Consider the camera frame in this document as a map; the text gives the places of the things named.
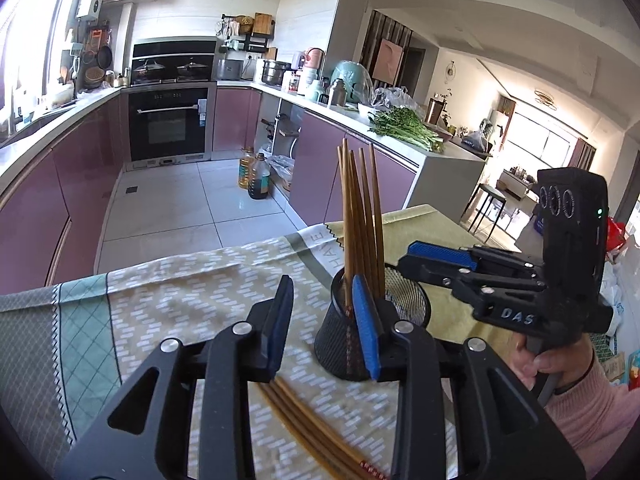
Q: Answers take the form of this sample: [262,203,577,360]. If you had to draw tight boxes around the pink electric kettle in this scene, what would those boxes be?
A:
[305,47,327,81]

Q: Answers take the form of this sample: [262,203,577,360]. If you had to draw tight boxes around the white plastic bag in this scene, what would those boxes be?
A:
[267,155,296,182]

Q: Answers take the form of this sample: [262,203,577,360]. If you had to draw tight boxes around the mint green appliance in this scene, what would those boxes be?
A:
[330,60,373,103]

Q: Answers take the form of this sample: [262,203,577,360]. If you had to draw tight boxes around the steel stockpot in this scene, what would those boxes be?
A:
[261,59,292,87]

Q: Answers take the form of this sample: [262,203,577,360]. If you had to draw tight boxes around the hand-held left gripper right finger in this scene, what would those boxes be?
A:
[351,274,586,480]

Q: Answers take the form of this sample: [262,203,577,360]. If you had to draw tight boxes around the dark sauce bottle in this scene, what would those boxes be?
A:
[247,152,272,201]

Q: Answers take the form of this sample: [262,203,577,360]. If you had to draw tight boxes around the framed wall picture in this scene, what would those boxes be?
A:
[375,37,403,86]

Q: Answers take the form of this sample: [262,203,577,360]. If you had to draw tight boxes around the patterned tablecloth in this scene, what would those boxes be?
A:
[0,204,521,480]

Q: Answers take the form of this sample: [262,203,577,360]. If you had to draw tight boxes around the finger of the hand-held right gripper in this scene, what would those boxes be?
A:
[396,256,549,312]
[406,241,547,275]

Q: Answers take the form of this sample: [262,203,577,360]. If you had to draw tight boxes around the living room window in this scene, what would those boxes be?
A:
[537,127,598,167]

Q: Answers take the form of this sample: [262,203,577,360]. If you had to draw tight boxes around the pile of wooden chopsticks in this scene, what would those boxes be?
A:
[257,137,390,480]

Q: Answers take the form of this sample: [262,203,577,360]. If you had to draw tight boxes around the hanging frying pans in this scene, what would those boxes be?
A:
[80,25,113,88]

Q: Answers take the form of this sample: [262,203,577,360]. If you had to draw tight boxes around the pink sleeved right forearm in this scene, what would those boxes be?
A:
[542,350,640,480]

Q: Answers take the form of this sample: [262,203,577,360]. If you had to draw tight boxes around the bunch of green vegetables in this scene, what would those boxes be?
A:
[367,106,446,153]

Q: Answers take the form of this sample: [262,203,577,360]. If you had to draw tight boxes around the red bag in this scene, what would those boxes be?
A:
[605,220,627,253]

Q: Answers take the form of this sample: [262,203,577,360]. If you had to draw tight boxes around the kitchen sink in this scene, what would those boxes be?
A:
[0,105,66,147]

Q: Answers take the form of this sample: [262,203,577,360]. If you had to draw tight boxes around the brown tumbler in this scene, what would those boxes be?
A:
[425,97,447,128]

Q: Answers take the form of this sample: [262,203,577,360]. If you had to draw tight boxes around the low living room cabinet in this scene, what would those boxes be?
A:
[497,167,538,201]

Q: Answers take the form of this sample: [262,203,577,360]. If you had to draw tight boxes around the black mesh utensil holder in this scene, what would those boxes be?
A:
[314,265,432,383]

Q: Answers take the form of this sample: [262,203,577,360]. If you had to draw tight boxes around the black stool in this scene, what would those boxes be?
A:
[467,183,507,238]

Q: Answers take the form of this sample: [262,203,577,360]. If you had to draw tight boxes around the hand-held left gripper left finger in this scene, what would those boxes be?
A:
[57,275,296,480]

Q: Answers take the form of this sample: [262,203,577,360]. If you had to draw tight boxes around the clear plastic bag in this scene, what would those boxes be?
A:
[370,86,418,111]

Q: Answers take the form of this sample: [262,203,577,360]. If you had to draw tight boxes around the person's right hand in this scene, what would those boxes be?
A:
[510,334,597,391]

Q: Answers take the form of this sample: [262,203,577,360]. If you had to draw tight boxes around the yellow cooking oil bottle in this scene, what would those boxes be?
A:
[237,146,257,190]

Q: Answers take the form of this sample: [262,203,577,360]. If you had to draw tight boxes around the pink base cabinets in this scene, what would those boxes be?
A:
[0,85,126,296]
[212,85,418,226]

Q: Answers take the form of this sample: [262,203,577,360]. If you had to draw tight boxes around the grey rice cooker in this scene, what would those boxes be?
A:
[216,57,244,81]

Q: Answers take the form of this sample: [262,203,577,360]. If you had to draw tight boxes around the black integrated stove oven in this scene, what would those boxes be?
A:
[127,37,218,171]

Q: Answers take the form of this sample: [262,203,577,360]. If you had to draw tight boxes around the lidded cooking pot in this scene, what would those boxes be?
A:
[176,60,210,81]
[132,59,166,81]

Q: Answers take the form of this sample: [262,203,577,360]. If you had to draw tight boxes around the black wall rack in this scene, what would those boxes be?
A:
[216,12,276,56]

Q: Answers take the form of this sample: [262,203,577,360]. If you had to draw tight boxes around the kitchen window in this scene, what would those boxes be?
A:
[0,0,86,106]

